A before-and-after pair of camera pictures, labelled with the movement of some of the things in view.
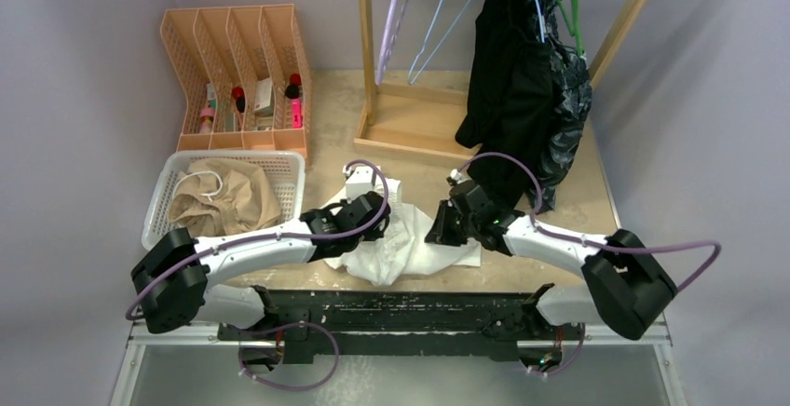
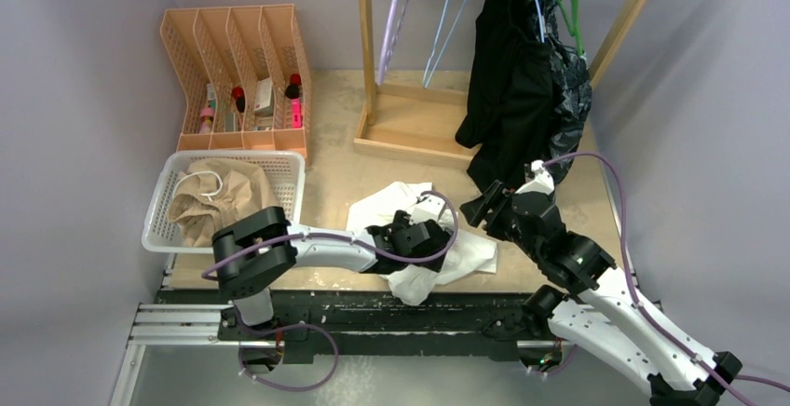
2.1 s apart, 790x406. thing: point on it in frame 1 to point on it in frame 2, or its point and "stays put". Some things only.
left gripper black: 373,236 to 402,223
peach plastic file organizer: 246,76 stays put
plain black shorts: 507,108 stays put
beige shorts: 218,197 stays put
